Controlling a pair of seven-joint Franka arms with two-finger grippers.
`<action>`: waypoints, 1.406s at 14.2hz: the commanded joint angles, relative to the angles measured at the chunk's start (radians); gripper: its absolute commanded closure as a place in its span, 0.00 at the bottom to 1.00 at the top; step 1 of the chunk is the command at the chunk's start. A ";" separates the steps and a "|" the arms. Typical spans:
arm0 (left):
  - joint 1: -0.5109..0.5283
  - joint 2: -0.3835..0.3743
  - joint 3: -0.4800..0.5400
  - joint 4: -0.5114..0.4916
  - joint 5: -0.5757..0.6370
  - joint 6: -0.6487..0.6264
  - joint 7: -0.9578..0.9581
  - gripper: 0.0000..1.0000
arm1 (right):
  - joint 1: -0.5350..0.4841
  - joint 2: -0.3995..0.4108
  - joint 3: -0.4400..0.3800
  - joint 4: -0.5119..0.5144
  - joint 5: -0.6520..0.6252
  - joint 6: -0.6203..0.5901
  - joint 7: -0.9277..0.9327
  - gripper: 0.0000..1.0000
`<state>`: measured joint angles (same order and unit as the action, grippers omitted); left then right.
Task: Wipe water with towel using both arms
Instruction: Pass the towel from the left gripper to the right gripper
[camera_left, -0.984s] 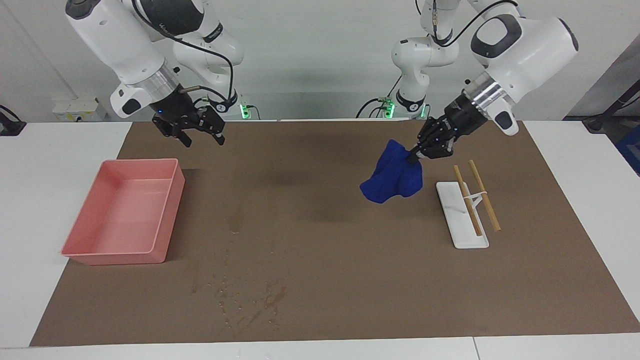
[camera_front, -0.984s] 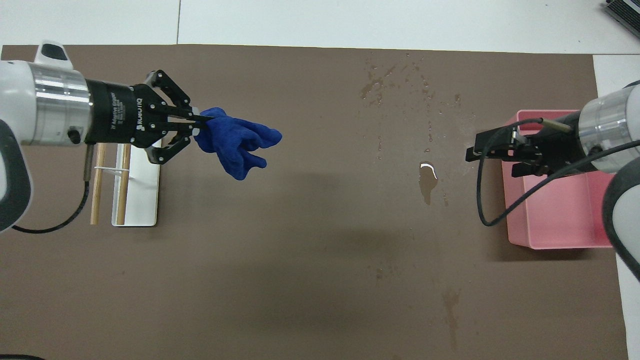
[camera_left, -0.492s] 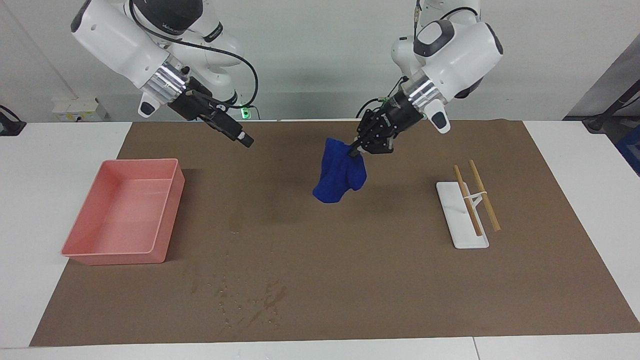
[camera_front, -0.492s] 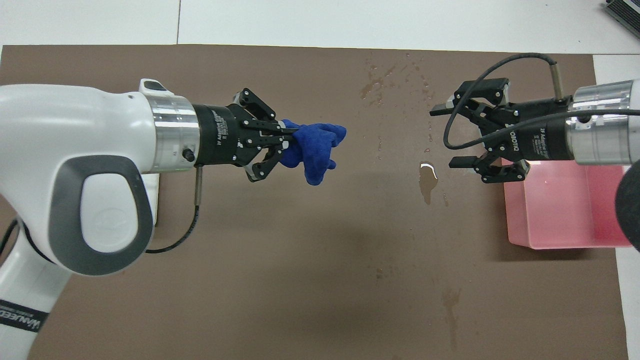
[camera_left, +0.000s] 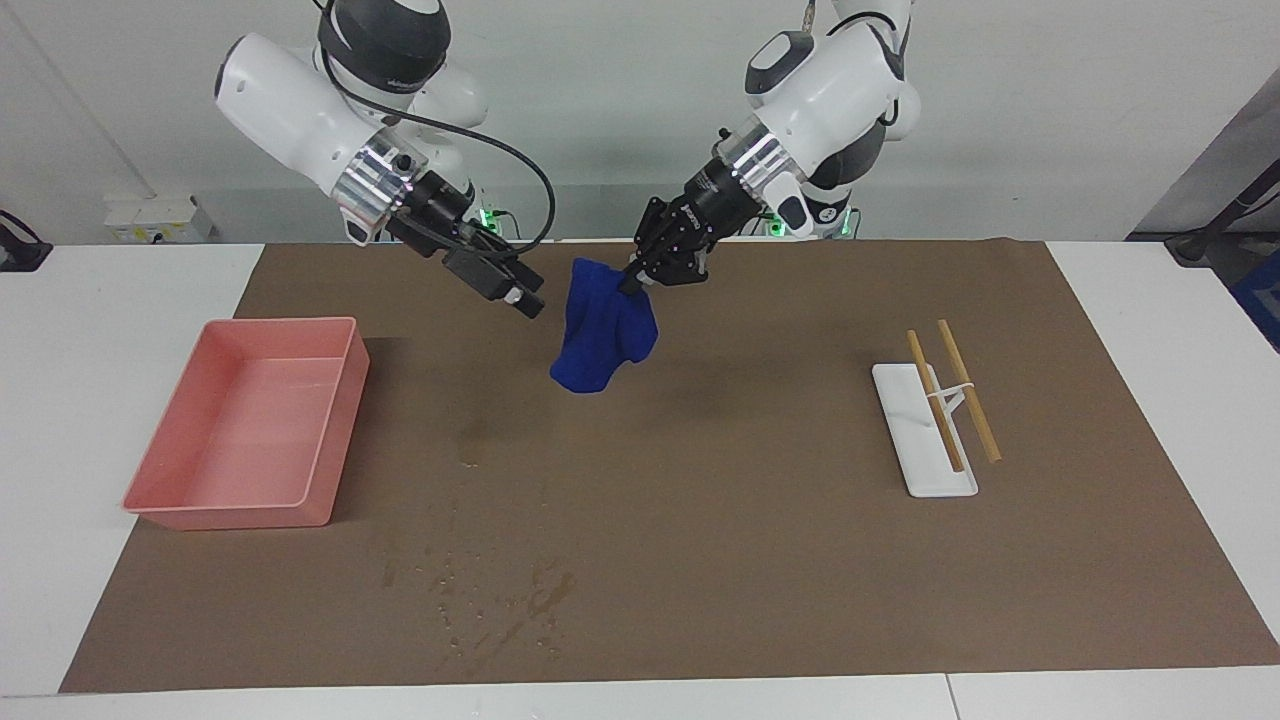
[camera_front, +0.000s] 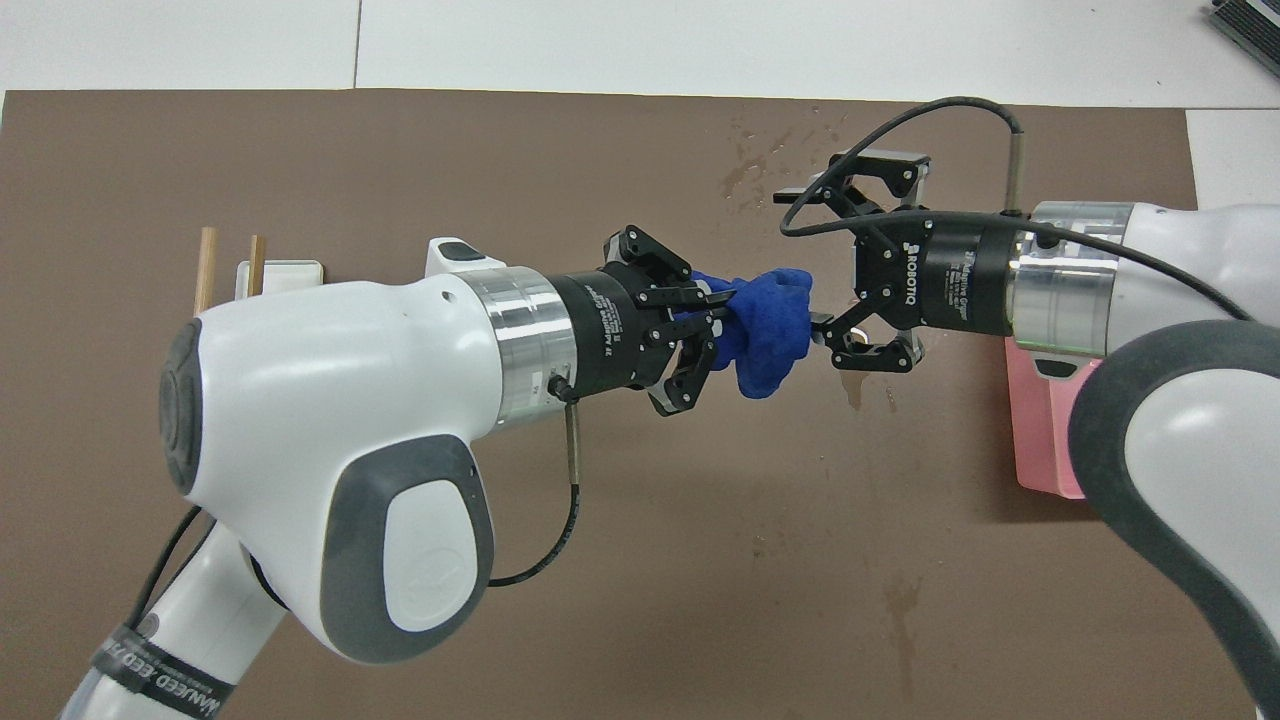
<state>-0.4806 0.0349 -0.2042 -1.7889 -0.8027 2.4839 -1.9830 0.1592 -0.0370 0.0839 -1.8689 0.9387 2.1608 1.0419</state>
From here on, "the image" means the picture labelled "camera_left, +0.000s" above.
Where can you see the brown table mat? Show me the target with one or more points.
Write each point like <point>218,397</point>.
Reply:
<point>700,480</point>

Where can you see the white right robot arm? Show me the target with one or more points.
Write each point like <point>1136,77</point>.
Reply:
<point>290,110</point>

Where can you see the black clamp mount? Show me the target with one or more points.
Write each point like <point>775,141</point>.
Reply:
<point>20,250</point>

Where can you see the wooden rack rod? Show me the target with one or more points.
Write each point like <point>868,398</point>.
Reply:
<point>970,390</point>
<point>935,400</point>

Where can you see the pink plastic bin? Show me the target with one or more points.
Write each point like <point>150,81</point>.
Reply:
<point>250,430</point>

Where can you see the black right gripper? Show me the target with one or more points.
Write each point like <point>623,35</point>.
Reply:
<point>450,225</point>

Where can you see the white power strip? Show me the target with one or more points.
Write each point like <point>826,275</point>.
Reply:
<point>150,218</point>

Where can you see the white towel rack base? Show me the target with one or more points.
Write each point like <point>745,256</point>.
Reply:
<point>920,450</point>

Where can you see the blue crate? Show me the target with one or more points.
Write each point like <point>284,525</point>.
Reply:
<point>1262,295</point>

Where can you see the black stand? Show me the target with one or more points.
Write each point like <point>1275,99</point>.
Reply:
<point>1195,245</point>

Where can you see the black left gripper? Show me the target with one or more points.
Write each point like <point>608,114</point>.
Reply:
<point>695,225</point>

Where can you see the blue towel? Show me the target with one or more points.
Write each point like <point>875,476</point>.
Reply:
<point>600,340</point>

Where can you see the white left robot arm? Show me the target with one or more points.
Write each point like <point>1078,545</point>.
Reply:
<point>830,90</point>

